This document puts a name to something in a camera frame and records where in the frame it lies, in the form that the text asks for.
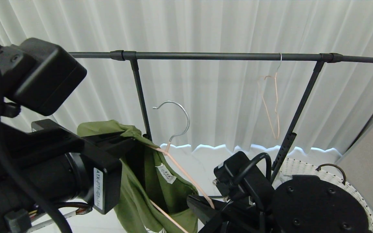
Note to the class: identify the white curtain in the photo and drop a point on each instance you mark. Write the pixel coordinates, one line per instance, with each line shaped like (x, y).
(189, 26)

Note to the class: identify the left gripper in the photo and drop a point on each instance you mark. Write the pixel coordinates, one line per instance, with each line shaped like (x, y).
(105, 181)

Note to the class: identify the pink clothes hanger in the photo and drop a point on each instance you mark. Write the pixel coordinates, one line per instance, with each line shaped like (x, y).
(189, 178)
(275, 97)

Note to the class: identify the green printed t-shirt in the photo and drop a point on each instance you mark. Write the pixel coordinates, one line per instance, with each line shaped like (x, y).
(170, 194)

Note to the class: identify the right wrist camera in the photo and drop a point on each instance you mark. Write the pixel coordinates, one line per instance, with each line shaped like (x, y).
(261, 191)

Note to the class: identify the white laundry basket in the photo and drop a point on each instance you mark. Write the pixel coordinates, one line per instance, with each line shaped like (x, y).
(296, 168)

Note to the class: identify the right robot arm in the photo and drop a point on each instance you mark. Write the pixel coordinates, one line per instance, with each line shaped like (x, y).
(319, 207)

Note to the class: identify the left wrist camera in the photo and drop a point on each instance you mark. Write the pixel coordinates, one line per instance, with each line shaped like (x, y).
(44, 77)

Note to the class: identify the black clothes rack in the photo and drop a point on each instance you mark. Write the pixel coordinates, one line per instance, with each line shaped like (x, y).
(206, 56)

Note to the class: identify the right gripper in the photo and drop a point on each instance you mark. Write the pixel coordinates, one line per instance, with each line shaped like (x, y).
(238, 220)

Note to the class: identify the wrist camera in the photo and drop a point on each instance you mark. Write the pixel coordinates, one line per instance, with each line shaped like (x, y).
(44, 77)
(261, 191)

